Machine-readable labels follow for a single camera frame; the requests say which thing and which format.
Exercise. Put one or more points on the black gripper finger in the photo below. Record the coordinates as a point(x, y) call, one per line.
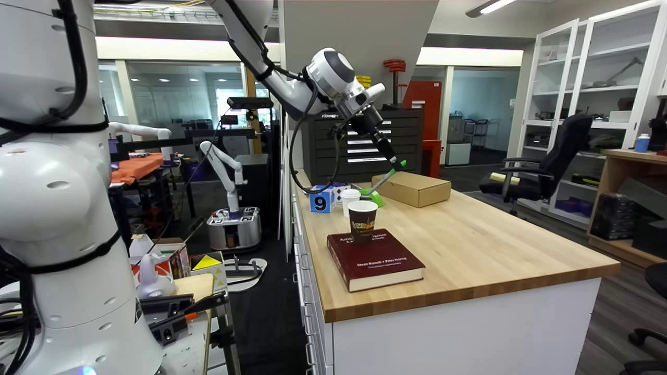
point(390, 145)
point(384, 148)

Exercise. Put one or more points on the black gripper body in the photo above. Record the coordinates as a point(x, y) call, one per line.
point(365, 117)

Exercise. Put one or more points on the small white robot arm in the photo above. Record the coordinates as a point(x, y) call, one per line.
point(232, 209)

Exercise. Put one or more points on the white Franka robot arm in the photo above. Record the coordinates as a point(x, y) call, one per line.
point(55, 194)

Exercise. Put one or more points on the brown paper cup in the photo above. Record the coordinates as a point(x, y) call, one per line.
point(364, 221)

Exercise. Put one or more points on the yellow sign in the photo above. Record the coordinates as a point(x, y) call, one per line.
point(365, 79)

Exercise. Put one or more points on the red cabinet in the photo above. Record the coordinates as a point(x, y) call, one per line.
point(426, 110)

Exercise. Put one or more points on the flat cardboard box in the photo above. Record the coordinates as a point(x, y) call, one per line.
point(418, 188)

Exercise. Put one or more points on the red sign on pole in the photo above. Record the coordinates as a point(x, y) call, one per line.
point(394, 64)

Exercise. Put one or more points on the blue number cube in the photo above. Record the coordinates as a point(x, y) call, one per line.
point(319, 200)

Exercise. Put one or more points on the black bar on stand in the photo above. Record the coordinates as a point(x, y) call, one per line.
point(250, 102)

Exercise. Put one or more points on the maroon hardcover book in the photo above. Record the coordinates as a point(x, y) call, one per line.
point(378, 266)

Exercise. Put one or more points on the black mesh office chair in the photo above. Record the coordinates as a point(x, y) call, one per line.
point(555, 162)

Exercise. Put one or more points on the ceiling light strip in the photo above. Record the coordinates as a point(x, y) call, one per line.
point(490, 6)

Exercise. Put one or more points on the white drawer cabinet under table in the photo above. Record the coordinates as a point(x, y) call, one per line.
point(472, 334)

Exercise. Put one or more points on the yellow block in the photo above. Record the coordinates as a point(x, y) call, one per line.
point(207, 265)

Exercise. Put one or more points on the white open shelving unit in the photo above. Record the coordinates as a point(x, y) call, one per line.
point(597, 76)

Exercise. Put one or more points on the orange cloth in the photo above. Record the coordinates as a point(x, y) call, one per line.
point(139, 168)

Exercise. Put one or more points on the wooden shelf with black cases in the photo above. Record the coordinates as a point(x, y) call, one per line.
point(628, 209)

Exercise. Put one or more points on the blue bottle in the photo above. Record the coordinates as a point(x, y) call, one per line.
point(643, 141)

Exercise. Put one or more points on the black bar clamp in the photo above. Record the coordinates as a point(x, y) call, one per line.
point(177, 313)

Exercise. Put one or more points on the white spray bottle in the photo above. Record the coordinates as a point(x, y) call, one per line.
point(149, 273)

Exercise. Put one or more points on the black swivel chair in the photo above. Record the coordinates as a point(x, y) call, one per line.
point(648, 325)

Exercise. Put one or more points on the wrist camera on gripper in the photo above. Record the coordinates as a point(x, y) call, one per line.
point(372, 91)

